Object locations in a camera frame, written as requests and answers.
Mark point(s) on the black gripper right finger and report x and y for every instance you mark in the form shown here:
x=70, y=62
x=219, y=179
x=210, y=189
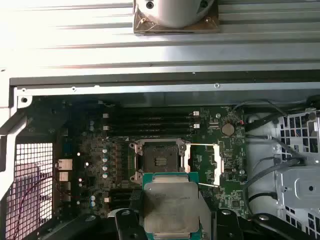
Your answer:
x=227, y=225

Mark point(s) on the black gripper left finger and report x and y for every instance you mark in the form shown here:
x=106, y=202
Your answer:
x=126, y=225

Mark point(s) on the silver green CPU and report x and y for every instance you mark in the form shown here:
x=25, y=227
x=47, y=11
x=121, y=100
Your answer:
x=170, y=202

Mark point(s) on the black RAM slot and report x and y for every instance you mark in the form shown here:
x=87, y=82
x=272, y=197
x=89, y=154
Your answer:
x=130, y=116
x=130, y=128
x=130, y=122
x=120, y=192
x=120, y=199
x=130, y=134

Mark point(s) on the CPU socket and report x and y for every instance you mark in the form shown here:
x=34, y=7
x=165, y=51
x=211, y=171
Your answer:
x=150, y=152

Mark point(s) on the small silver capacitor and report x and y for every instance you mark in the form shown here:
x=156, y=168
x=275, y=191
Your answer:
x=104, y=175
x=105, y=159
x=105, y=167
x=105, y=150

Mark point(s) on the metal drive cage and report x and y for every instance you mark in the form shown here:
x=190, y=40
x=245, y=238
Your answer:
x=295, y=187

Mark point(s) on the silver rear port connector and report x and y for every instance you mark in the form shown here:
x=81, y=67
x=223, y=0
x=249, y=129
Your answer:
x=64, y=175
x=65, y=164

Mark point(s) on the round silver coin battery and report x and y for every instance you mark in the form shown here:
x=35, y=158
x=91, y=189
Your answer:
x=228, y=129

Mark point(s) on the green motherboard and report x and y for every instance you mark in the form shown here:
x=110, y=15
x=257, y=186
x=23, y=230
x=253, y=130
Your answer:
x=205, y=130

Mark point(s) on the silver motherboard screw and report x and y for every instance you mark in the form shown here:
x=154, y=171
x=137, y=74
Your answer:
x=218, y=115

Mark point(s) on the black grey PC case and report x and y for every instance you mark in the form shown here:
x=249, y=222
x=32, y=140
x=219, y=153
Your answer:
x=150, y=91

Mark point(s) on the brown square base plate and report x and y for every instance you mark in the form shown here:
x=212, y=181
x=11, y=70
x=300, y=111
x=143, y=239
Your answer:
x=143, y=26

